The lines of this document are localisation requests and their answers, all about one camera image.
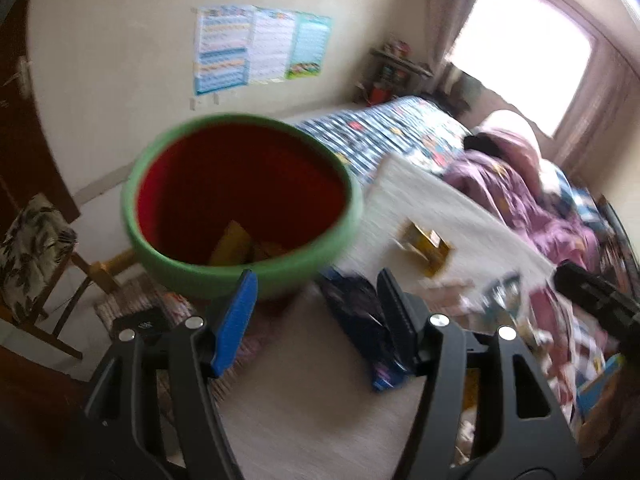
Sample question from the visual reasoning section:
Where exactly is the dark blue snack wrapper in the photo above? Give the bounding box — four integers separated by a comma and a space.
316, 268, 411, 392

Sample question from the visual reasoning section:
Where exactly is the small yellow snack packet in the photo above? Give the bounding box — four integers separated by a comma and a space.
395, 220, 454, 278

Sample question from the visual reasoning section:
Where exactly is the orange snack bag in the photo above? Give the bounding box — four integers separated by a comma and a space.
208, 221, 286, 266

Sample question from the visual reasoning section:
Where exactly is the pink white snack wrapper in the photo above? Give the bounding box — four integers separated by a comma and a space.
416, 280, 482, 318

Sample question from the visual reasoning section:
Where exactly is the purple floral quilt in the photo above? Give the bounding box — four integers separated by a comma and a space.
442, 151, 599, 270

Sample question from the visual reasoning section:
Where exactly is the smartphone with lit screen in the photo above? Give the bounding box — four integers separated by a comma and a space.
111, 307, 171, 339

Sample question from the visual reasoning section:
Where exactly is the grey towel mat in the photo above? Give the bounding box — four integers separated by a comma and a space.
221, 155, 582, 479

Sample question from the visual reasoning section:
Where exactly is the red bin with green rim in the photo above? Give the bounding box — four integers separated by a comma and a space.
120, 114, 363, 300

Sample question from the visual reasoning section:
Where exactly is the pink pillow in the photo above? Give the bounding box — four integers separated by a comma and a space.
471, 110, 541, 172

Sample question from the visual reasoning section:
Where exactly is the blue plaid cartoon bedsheet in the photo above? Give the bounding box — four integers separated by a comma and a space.
296, 96, 470, 184

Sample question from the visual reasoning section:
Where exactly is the floral cushion wooden chair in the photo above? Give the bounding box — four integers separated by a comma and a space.
1, 193, 92, 360

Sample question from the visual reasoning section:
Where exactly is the small cluttered side table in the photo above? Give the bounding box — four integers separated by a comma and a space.
352, 47, 434, 106

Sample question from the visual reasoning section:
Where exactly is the dark brown wooden door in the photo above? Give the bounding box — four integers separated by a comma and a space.
0, 0, 79, 232

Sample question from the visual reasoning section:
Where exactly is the bright curtained window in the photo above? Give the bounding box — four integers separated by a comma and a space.
448, 0, 593, 138

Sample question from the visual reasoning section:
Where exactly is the teal number wall poster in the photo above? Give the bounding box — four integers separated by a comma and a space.
285, 13, 332, 79

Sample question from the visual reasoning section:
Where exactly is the white chart wall poster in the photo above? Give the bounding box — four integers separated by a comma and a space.
248, 8, 296, 84

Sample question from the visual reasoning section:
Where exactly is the blue alphabet wall poster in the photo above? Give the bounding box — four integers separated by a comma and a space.
193, 4, 255, 96

